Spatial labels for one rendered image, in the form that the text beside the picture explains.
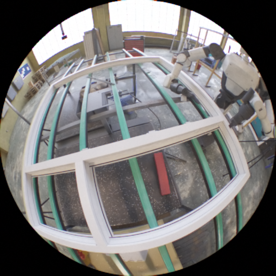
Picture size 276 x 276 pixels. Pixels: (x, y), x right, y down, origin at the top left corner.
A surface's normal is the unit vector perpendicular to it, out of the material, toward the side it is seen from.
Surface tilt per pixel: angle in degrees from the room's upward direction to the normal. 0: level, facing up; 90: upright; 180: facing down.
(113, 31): 90
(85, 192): 0
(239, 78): 103
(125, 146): 0
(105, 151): 0
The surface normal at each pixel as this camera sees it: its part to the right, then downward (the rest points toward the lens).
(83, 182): -0.01, -0.44
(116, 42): 0.29, 0.86
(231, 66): -0.73, 0.68
